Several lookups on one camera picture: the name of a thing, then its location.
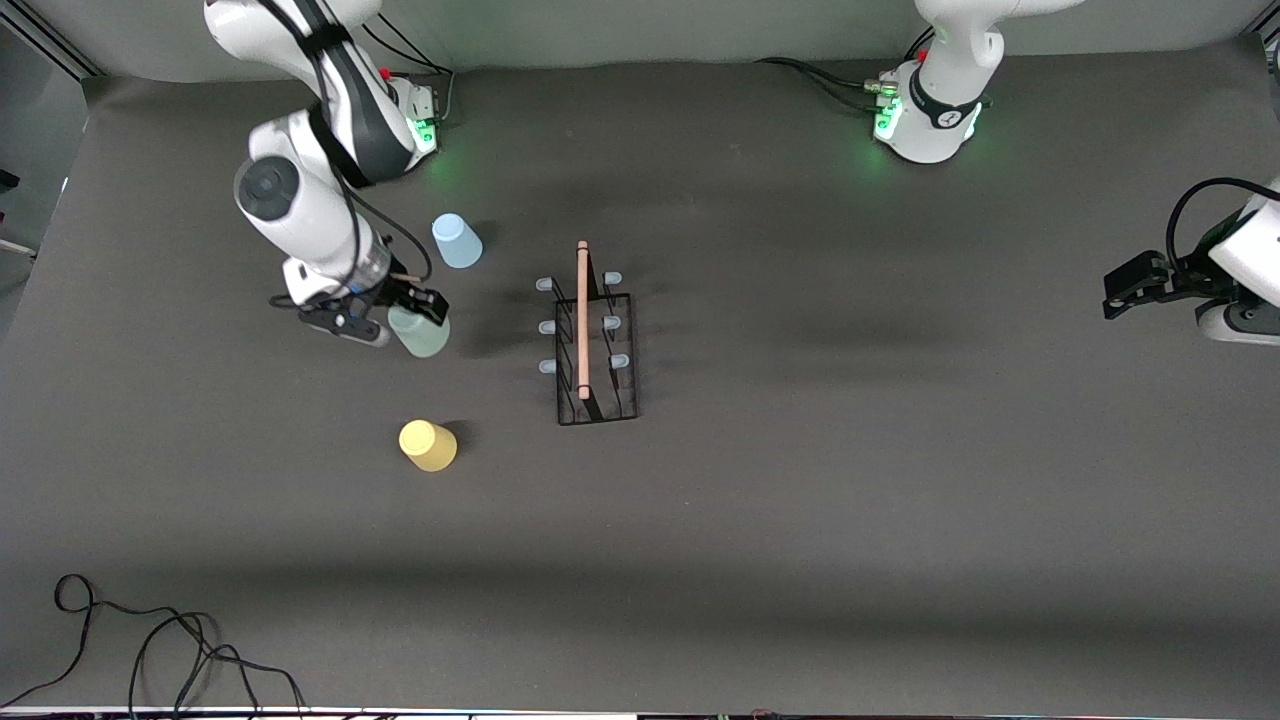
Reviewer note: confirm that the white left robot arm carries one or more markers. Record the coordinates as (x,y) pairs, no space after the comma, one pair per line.
(940,120)

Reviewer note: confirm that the light blue plastic cup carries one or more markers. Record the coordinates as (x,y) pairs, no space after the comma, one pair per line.
(457,242)

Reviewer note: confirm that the black frame rail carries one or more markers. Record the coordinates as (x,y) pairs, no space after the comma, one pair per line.
(60,45)

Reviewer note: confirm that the dark grey table mat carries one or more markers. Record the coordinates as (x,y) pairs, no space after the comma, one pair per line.
(800,550)

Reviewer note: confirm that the yellow plastic cup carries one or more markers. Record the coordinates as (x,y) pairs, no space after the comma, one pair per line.
(428,446)

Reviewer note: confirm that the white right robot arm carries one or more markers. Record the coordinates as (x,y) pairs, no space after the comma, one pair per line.
(300,210)

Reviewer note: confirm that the pale green plastic cup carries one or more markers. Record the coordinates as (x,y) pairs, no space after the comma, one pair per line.
(422,338)

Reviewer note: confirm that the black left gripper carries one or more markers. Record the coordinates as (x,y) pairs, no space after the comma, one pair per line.
(1178,279)

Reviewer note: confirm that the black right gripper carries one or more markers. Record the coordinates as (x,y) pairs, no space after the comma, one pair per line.
(392,291)

